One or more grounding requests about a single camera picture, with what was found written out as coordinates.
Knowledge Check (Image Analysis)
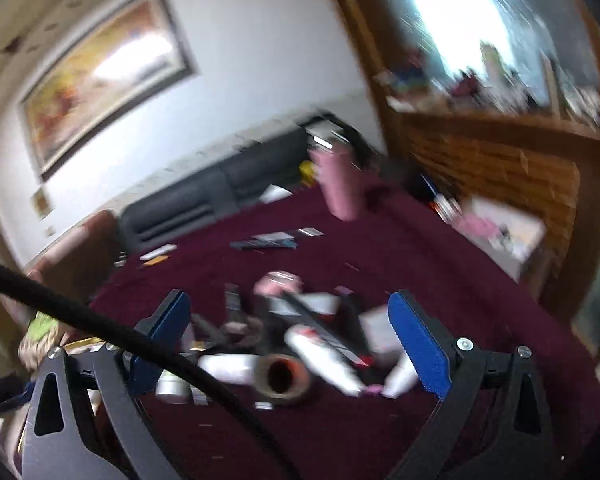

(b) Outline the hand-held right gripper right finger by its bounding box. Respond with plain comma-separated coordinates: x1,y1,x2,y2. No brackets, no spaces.
385,289,556,480

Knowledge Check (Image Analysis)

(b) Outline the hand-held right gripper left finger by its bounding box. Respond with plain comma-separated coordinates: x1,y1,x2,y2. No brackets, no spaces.
22,289,191,480

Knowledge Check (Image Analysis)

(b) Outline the white spray bottle red label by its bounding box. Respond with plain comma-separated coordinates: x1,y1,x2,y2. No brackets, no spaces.
285,325,366,396

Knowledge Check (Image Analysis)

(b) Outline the white plastic tube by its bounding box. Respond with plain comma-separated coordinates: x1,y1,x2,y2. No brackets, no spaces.
382,355,421,398

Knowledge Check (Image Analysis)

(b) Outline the white pink carton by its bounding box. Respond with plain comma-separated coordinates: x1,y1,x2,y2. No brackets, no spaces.
360,307,396,351

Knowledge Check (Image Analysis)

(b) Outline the black flat strip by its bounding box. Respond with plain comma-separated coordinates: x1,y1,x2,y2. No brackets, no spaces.
335,287,376,361

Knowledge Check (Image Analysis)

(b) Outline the white plastic bottle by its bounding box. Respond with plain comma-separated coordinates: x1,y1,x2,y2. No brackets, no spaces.
200,355,261,386

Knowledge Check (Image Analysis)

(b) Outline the brown tape roll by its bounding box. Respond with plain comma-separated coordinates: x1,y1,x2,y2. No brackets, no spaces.
252,354,311,406

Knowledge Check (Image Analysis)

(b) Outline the brown chair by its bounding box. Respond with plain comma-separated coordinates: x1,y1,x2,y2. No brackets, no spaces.
27,210,123,306

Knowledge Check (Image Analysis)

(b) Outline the pink fluffy puff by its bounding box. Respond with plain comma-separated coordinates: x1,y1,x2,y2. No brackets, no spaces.
254,271,303,301

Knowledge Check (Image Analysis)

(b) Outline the black pen teal cap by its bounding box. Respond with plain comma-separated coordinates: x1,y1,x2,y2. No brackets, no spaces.
230,237,298,251

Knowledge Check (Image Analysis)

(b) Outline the dark grey sofa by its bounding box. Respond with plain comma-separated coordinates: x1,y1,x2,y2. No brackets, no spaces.
117,125,311,256

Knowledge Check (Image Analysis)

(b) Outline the white storage box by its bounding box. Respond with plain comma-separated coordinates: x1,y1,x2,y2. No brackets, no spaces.
460,195,546,281

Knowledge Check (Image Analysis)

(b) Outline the black white pen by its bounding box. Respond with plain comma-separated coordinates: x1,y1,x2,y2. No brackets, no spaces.
252,229,326,241

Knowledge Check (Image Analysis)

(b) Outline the pink tumbler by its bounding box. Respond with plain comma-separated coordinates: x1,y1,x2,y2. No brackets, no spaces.
307,145,366,221

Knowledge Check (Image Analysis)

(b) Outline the wooden cabinet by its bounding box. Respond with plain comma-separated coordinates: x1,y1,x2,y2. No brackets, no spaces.
325,0,600,311

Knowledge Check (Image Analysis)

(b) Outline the framed painting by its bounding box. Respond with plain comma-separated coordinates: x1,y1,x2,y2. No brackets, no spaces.
17,0,198,183

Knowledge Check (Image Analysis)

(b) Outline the black braided cable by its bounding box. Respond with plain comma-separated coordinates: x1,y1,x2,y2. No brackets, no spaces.
0,254,301,480

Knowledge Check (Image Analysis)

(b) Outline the small wall picture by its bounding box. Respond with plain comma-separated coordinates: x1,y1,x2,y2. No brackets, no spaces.
32,187,51,218

